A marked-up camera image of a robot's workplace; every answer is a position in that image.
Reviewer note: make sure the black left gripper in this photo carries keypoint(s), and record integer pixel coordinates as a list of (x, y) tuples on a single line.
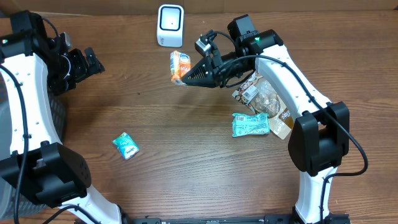
[(78, 56)]

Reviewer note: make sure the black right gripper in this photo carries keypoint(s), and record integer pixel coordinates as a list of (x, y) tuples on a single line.
[(214, 71)]

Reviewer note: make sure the orange tissue pack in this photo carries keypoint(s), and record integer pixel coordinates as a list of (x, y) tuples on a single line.
[(179, 65)]

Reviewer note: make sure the beige Pantree snack bag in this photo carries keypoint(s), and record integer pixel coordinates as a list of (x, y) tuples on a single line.
[(258, 95)]

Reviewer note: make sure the teal snack packet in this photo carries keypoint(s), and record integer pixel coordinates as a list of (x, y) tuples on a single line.
[(244, 125)]

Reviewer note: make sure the teal tissue pack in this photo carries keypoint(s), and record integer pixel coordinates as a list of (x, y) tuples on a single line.
[(126, 146)]

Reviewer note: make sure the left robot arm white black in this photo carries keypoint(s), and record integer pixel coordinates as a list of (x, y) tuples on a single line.
[(40, 168)]

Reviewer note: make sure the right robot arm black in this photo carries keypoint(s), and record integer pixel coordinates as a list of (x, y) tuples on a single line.
[(319, 137)]

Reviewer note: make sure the white barcode scanner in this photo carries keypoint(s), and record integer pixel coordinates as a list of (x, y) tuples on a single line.
[(170, 25)]

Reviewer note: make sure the cardboard backdrop panel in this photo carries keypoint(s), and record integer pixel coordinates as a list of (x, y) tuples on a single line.
[(133, 7)]

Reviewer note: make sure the grey plastic mesh basket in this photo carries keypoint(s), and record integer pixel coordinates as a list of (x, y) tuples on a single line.
[(59, 118)]

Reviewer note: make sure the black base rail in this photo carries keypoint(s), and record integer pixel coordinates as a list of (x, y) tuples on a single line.
[(217, 221)]

